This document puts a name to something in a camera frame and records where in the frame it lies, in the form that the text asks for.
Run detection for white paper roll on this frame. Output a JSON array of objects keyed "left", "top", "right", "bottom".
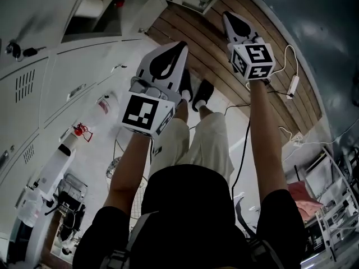
[{"left": 74, "top": 0, "right": 105, "bottom": 19}]

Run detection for white metal shelf rack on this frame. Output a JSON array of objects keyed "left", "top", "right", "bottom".
[{"left": 304, "top": 147, "right": 359, "bottom": 263}]

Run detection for grey shoulder strap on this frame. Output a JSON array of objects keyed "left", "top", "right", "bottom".
[
  {"left": 246, "top": 238, "right": 284, "bottom": 269},
  {"left": 100, "top": 211, "right": 158, "bottom": 269}
]

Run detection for floral seat cushion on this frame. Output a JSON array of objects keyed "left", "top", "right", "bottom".
[{"left": 105, "top": 156, "right": 122, "bottom": 183}]

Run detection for clear plastic bottle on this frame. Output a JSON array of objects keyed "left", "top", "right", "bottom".
[{"left": 18, "top": 186, "right": 43, "bottom": 227}]

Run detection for beige box appliance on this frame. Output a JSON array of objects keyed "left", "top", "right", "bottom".
[{"left": 57, "top": 143, "right": 77, "bottom": 163}]

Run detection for clear water jug red label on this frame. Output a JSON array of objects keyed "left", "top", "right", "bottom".
[{"left": 96, "top": 93, "right": 119, "bottom": 115}]

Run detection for white tall box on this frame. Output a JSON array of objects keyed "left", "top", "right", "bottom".
[{"left": 35, "top": 150, "right": 76, "bottom": 202}]

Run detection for short white cable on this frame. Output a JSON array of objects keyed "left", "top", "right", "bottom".
[{"left": 245, "top": 45, "right": 298, "bottom": 91}]

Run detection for gold wire chair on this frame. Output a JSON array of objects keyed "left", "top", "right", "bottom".
[{"left": 105, "top": 137, "right": 151, "bottom": 221}]

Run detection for person's right shin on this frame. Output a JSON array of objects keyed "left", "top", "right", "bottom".
[{"left": 197, "top": 105, "right": 214, "bottom": 120}]

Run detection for person's shin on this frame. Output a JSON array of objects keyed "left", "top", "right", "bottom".
[
  {"left": 197, "top": 105, "right": 214, "bottom": 120},
  {"left": 176, "top": 98, "right": 189, "bottom": 122}
]

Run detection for brown wooden platform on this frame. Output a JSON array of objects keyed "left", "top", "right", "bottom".
[{"left": 147, "top": 0, "right": 323, "bottom": 135}]

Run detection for long white cable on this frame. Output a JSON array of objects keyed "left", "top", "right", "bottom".
[{"left": 278, "top": 116, "right": 359, "bottom": 163}]

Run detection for person's left forearm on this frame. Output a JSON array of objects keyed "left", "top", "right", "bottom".
[{"left": 105, "top": 133, "right": 154, "bottom": 210}]

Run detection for person's black shirt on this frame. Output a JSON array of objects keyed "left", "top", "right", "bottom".
[{"left": 72, "top": 164, "right": 306, "bottom": 269}]

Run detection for black shoe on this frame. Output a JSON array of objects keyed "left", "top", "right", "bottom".
[
  {"left": 178, "top": 68, "right": 194, "bottom": 104},
  {"left": 192, "top": 79, "right": 215, "bottom": 112}
]

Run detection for person's left shin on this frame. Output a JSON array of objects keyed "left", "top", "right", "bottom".
[{"left": 176, "top": 98, "right": 189, "bottom": 122}]

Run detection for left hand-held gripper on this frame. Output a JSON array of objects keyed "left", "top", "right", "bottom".
[{"left": 121, "top": 41, "right": 189, "bottom": 138}]

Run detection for wire mesh basket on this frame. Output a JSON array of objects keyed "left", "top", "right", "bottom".
[{"left": 57, "top": 174, "right": 88, "bottom": 210}]

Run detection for white power strip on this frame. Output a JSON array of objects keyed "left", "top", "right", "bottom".
[{"left": 286, "top": 76, "right": 300, "bottom": 99}]

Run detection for white metal locker cabinet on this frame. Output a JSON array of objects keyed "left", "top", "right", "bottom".
[{"left": 0, "top": 0, "right": 169, "bottom": 184}]

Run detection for person's beige trousers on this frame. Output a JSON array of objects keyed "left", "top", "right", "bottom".
[{"left": 151, "top": 112, "right": 235, "bottom": 185}]

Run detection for pink cloth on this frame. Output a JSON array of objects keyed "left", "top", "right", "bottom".
[{"left": 287, "top": 180, "right": 324, "bottom": 221}]

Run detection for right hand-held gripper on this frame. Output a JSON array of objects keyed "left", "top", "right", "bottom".
[{"left": 222, "top": 11, "right": 275, "bottom": 81}]

